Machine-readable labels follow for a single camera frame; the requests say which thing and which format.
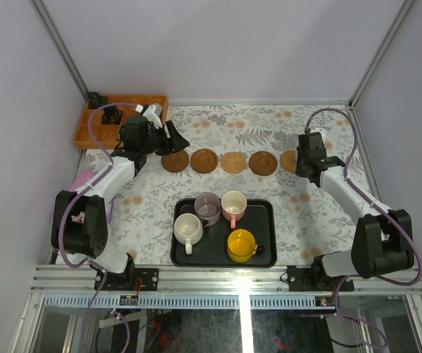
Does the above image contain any purple princess cloth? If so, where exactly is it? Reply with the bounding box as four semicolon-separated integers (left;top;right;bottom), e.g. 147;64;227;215
67;169;115;224

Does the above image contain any purple ceramic mug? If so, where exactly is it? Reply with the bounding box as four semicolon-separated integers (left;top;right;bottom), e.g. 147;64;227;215
194;193;221;228

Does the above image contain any yellow ceramic mug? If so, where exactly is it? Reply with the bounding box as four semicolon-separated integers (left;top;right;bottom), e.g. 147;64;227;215
226;229;265;263

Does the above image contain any black rolled item middle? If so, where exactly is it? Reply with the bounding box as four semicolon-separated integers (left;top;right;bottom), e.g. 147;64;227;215
101;106;123;125

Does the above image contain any pink ceramic mug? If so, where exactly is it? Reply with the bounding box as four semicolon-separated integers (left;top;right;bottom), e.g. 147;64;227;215
221;190;247;229

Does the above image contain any woven rattan coaster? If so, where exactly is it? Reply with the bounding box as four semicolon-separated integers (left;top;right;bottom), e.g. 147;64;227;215
280;149;298;174
221;152;246;174

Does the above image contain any small brown wooden coaster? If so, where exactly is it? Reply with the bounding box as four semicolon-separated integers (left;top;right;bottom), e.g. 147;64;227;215
190;149;218;174

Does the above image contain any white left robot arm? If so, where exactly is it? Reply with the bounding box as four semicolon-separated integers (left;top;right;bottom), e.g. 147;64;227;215
51;115;190;290

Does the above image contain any aluminium front rail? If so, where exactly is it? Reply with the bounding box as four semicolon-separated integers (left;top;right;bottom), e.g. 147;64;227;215
29;265;422;296

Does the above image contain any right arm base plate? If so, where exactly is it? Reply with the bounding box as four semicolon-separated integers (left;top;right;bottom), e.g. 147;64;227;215
287;265;343;292

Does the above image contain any white ceramic mug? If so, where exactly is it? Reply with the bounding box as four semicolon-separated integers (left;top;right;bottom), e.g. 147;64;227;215
174;213;204;255

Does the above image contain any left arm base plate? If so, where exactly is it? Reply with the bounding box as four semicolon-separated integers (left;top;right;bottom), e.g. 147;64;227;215
94;268;160;292

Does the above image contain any black rolled item corner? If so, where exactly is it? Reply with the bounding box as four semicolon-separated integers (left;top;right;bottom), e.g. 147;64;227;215
87;91;103;102

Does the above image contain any large brown wooden coaster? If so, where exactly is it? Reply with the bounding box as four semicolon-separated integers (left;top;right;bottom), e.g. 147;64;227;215
161;150;190;173

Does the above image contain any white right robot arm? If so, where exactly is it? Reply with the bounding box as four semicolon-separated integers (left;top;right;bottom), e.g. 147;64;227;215
296;132;414;290

